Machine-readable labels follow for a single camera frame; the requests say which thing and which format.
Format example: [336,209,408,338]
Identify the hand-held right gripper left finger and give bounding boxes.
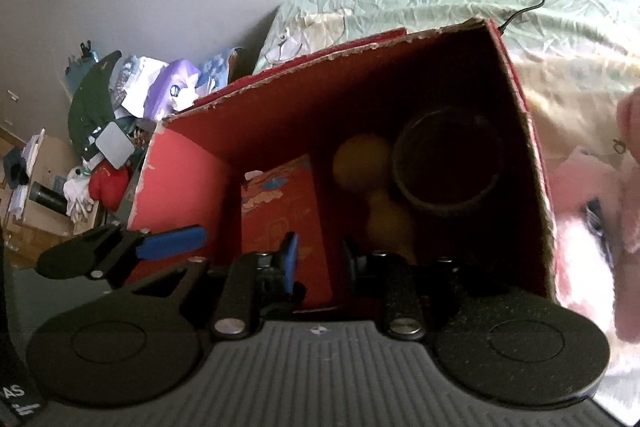
[115,232,307,341]

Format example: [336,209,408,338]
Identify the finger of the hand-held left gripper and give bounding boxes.
[36,224,208,291]

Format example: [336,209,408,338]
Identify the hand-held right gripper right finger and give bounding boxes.
[342,234,511,341]

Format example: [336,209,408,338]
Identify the brown egg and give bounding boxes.
[366,191,417,264]

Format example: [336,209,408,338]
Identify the red cardboard box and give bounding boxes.
[124,18,560,314]

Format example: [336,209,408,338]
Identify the red printed packet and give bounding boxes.
[240,153,334,308]

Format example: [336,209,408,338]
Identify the red plush item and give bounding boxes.
[89,166,132,211]

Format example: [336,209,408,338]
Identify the yellow peanut-shaped ball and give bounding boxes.
[331,133,394,194]

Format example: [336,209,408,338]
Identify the grey square mirror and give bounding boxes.
[94,123,137,168]

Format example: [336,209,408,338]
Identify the brown cup inside box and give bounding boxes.
[391,106,503,217]

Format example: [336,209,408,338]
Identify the black tumbler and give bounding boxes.
[29,183,72,216]

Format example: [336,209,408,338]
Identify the purple tissue packet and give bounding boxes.
[144,58,202,118]

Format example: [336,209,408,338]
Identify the dark green cloth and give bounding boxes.
[66,51,124,158]

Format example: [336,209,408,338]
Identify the pink plush toy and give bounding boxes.
[549,86,640,345]

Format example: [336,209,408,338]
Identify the pale printed blanket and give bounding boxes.
[512,42,640,178]

